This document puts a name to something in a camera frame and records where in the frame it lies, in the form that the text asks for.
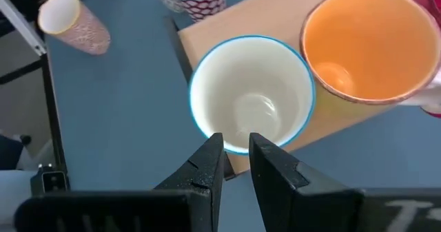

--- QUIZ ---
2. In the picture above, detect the tall white green-patterned mug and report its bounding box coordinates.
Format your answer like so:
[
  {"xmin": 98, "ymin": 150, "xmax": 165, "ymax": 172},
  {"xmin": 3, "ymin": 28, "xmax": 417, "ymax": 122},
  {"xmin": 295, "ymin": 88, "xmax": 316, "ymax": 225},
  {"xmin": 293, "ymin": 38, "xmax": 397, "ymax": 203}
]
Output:
[{"xmin": 188, "ymin": 34, "xmax": 317, "ymax": 156}]

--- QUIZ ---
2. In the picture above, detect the wooden shelf on black frame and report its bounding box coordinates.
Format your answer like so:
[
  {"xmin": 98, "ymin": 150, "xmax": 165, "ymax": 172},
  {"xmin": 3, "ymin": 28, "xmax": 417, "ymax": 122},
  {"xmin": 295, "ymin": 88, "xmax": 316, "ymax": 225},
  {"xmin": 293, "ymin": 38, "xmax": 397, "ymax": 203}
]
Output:
[{"xmin": 164, "ymin": 0, "xmax": 420, "ymax": 182}]

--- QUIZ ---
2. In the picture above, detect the tall pinkish patterned mug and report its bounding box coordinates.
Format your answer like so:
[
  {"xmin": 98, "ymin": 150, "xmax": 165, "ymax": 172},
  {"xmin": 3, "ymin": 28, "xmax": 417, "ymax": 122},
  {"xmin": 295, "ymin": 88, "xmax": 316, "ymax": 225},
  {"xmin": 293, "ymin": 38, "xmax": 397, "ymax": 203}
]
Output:
[{"xmin": 37, "ymin": 0, "xmax": 112, "ymax": 56}]

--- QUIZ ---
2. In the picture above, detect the red and white mug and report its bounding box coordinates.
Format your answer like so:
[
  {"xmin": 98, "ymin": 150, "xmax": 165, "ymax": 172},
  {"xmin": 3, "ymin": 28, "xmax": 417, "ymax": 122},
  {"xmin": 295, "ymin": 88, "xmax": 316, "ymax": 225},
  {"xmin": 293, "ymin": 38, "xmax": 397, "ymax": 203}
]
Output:
[{"xmin": 298, "ymin": 0, "xmax": 441, "ymax": 121}]

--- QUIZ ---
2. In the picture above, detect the black table-level camera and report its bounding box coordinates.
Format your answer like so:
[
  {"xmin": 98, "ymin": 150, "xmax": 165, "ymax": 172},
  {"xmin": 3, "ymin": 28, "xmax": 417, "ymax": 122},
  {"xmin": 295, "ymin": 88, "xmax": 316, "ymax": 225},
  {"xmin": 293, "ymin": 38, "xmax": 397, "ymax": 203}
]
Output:
[{"xmin": 30, "ymin": 162, "xmax": 70, "ymax": 197}]

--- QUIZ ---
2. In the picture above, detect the white sheet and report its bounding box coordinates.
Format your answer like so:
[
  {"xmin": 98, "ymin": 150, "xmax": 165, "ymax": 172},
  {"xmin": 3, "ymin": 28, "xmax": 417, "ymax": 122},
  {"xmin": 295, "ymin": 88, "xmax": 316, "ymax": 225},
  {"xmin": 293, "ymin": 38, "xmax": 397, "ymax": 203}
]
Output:
[{"xmin": 0, "ymin": 169, "xmax": 39, "ymax": 232}]

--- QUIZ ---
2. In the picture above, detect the silver aluminium bar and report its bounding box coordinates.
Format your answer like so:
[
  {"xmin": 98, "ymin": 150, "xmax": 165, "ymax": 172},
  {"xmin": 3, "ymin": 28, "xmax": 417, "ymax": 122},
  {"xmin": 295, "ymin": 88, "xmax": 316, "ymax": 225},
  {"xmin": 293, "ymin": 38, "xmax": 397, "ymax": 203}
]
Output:
[{"xmin": 0, "ymin": 0, "xmax": 48, "ymax": 56}]

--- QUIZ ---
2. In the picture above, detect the black rig frame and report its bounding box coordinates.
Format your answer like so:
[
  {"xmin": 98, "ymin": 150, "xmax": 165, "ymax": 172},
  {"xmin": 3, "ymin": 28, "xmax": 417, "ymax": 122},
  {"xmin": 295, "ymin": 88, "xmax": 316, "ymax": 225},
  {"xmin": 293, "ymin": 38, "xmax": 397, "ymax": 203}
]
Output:
[{"xmin": 0, "ymin": 0, "xmax": 107, "ymax": 191}]

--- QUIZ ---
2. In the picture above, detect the red white lattice mug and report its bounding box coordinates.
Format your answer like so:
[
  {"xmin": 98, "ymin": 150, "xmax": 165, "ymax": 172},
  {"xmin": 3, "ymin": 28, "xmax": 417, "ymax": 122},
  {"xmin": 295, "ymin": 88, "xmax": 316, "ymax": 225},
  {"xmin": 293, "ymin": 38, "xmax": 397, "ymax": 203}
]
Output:
[{"xmin": 172, "ymin": 0, "xmax": 227, "ymax": 23}]

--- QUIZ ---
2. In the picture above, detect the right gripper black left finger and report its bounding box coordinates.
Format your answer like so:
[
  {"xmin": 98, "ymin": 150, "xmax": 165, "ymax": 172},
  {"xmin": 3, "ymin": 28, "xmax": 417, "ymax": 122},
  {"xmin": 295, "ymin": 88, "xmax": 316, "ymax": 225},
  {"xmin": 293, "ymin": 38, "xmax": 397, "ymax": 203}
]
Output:
[{"xmin": 15, "ymin": 132, "xmax": 225, "ymax": 232}]

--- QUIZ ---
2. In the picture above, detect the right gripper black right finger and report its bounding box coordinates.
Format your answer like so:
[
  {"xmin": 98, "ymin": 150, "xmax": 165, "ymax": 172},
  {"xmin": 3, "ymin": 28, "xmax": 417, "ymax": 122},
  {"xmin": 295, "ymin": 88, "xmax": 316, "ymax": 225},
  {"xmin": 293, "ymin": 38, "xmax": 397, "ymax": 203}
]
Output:
[{"xmin": 248, "ymin": 132, "xmax": 441, "ymax": 232}]

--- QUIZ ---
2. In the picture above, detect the dark blue object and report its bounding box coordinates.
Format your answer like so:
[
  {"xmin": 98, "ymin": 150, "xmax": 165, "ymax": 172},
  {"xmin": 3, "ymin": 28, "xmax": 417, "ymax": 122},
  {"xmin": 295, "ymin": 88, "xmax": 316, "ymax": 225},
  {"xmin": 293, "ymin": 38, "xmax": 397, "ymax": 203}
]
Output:
[{"xmin": 0, "ymin": 134, "xmax": 32, "ymax": 171}]

